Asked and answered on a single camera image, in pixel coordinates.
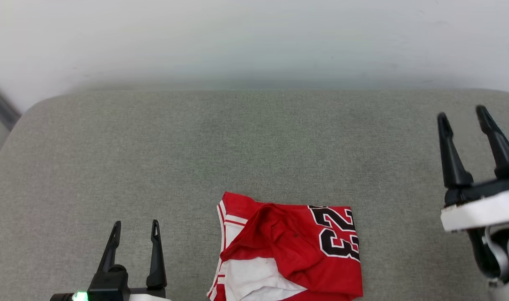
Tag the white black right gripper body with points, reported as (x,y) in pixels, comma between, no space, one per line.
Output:
(480,209)

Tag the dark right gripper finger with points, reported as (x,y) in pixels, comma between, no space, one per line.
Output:
(503,154)
(453,167)

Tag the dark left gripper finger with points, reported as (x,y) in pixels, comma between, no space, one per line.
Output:
(157,263)
(111,251)

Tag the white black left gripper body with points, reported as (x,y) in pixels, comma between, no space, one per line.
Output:
(110,282)

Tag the red white basketball jersey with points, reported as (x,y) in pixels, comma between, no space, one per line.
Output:
(296,246)

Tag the grey fabric sofa cushion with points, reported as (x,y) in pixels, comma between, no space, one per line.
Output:
(195,159)

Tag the dark grey baseboard strip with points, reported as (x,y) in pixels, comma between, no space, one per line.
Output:
(1,106)

